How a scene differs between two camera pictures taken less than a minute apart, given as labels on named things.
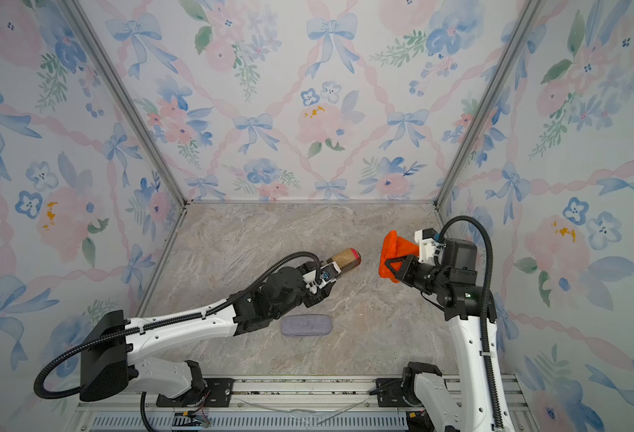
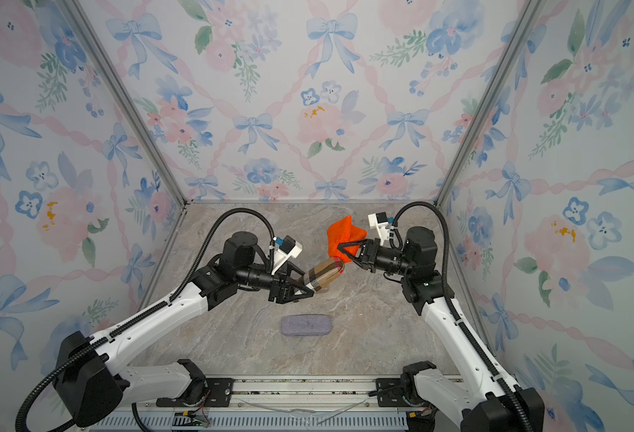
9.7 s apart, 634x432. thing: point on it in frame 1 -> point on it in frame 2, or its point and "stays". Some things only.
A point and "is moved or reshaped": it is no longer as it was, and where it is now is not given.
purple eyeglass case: [306, 325] stays
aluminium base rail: [285, 404] stays
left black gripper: [317, 297] -> [282, 289]
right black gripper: [405, 274] -> [370, 254]
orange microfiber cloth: [394, 247] is moved or reshaped
